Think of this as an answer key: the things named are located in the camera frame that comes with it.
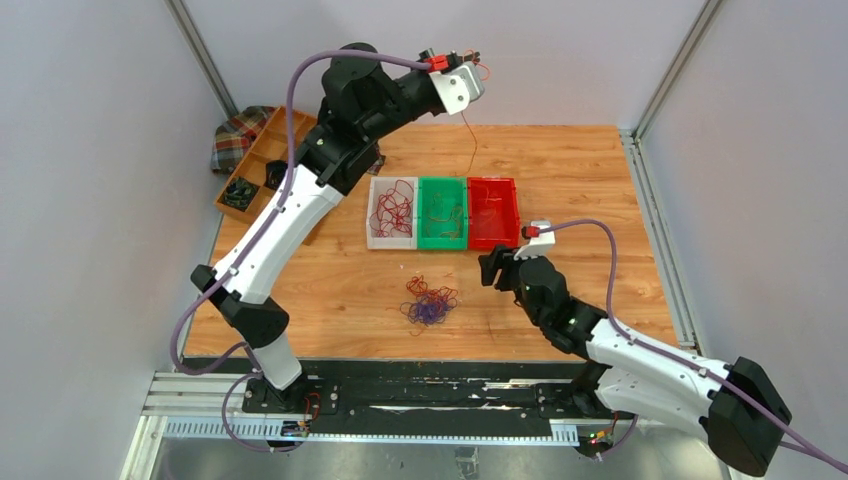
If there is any orange and purple wire tangle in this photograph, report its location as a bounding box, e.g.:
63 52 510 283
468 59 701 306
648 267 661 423
398 275 461 337

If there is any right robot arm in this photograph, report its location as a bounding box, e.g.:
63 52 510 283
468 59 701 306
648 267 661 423
478 245 792 477

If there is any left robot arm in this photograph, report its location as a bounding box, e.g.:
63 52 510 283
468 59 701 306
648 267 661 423
190 42 484 413

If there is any red plastic bin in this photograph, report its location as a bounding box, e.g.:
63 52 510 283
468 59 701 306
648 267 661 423
467 177 520 251

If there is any green plastic bin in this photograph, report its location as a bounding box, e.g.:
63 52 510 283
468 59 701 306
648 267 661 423
416 176 469 250

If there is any white plastic bin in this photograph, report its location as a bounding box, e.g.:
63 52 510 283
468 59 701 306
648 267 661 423
365 176 419 250

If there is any plaid cloth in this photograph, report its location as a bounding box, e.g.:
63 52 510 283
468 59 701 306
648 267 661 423
210 105 388 176

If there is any orange wooden compartment tray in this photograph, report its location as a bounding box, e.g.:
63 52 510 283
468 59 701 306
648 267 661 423
214 105 367 247

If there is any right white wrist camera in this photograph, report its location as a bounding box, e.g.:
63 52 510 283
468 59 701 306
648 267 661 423
514 220 556 259

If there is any orange wire in green bin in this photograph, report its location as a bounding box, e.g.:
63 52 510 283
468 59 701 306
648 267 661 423
423 192 468 241

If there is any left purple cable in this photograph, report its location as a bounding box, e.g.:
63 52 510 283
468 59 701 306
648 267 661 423
169 47 446 454

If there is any purple cable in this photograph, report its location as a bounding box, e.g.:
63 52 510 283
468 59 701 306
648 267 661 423
521 219 848 475
169 47 446 454

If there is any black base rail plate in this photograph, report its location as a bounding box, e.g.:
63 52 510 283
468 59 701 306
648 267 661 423
178 356 641 439

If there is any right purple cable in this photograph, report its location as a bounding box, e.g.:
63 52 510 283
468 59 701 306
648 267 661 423
521 219 848 475

